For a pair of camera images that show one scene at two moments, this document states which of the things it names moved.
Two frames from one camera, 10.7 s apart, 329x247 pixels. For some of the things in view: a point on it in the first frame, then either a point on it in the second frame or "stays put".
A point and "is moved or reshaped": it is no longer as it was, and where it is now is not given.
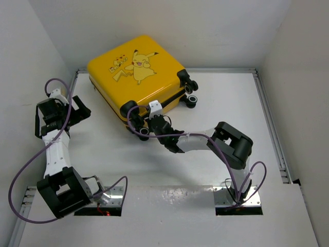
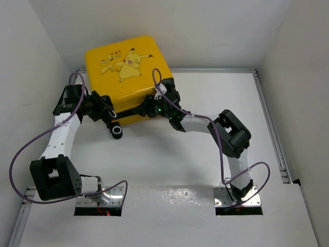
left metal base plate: x=116 y=194 stays put
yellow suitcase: x=137 y=73 is moved or reshaped
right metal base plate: x=223 y=196 stays put
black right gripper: x=148 y=119 -> x=148 y=106
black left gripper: x=79 y=114 -> x=101 y=106
